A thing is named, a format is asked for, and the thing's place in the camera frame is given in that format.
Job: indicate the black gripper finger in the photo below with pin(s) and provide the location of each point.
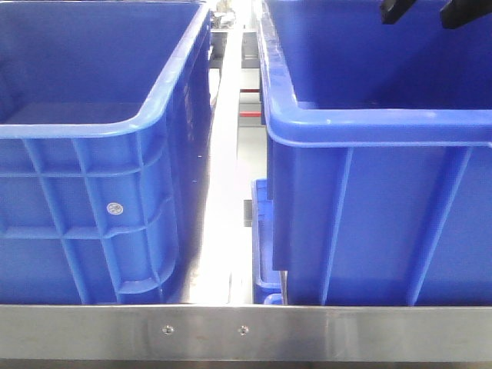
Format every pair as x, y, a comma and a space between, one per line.
392, 10
457, 13

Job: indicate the blue crate on shelf right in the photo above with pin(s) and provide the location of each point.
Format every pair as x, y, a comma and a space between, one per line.
379, 153

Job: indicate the blue crate on shelf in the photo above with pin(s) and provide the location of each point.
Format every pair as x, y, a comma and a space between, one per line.
105, 122
379, 153

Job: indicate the blue crate on shelf centre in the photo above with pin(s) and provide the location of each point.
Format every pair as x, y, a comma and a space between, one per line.
105, 122

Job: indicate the blue bin behind lower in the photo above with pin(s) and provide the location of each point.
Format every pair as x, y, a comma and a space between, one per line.
266, 281

